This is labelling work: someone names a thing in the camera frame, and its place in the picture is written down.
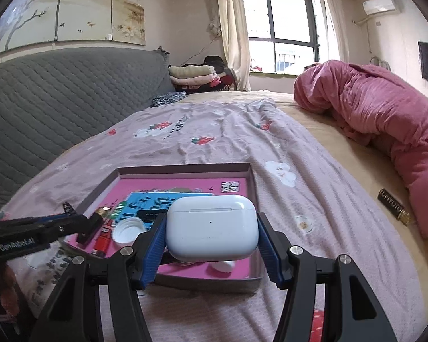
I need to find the pink duvet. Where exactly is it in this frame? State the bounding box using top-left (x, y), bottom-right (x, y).
top-left (293, 60), bottom-right (428, 239)

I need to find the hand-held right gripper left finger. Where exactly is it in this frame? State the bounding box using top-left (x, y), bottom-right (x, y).
top-left (29, 212), bottom-right (168, 342)

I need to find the dark patterned cloth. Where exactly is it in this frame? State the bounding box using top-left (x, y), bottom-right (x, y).
top-left (150, 91), bottom-right (188, 108)

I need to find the dark clothes pile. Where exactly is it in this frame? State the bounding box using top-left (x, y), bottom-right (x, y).
top-left (182, 56), bottom-right (236, 92)

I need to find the strawberry printed pink sheet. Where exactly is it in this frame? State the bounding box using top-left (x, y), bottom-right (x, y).
top-left (0, 98), bottom-right (414, 342)

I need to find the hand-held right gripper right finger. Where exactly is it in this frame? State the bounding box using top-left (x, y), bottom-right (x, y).
top-left (257, 212), bottom-right (402, 342)

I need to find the white air conditioner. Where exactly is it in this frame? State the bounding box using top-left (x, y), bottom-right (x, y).
top-left (362, 0), bottom-right (400, 17)

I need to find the black lipstick box gold end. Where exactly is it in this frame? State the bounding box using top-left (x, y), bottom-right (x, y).
top-left (76, 207), bottom-right (109, 245)

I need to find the white bottle cap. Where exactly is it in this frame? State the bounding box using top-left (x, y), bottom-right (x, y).
top-left (112, 218), bottom-right (147, 245)

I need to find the grey quilted headboard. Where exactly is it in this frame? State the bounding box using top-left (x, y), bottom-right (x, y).
top-left (0, 46), bottom-right (177, 218)

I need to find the flower wall painting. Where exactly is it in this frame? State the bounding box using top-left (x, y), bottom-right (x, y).
top-left (0, 0), bottom-right (146, 58)

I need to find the cream curtain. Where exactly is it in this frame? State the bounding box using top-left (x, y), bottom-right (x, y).
top-left (317, 0), bottom-right (350, 65)
top-left (214, 0), bottom-right (252, 92)

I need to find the window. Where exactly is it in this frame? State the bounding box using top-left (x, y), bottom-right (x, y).
top-left (243, 0), bottom-right (322, 75)

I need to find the shallow cardboard box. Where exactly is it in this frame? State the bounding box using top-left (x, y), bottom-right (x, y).
top-left (59, 163), bottom-right (265, 294)

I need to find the dark slim box gold end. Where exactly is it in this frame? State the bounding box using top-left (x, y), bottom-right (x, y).
top-left (377, 188), bottom-right (411, 227)

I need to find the white earbuds case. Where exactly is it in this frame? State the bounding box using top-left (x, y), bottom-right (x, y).
top-left (165, 195), bottom-right (260, 261)

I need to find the pink book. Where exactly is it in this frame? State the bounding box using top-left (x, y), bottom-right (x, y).
top-left (66, 176), bottom-right (252, 280)

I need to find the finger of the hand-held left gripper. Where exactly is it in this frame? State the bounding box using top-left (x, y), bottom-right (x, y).
top-left (21, 215), bottom-right (90, 237)
top-left (0, 202), bottom-right (75, 227)

